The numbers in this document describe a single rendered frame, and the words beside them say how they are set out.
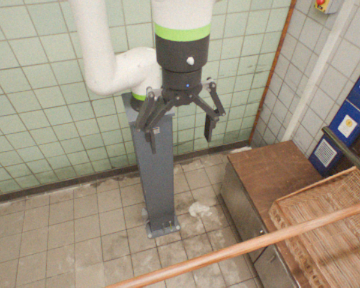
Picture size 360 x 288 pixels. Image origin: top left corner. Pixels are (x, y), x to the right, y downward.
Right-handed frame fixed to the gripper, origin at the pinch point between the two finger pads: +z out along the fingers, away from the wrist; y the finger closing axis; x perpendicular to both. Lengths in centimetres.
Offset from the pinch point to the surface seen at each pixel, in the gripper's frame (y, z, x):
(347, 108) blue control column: -104, 39, -36
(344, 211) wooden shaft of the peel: -48, 27, 18
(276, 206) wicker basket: -57, 76, -11
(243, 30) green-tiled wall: -75, 23, -107
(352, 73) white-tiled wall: -107, 24, -46
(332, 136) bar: -70, 29, -13
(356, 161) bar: -70, 30, 1
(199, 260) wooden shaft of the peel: 0.0, 27.9, 18.7
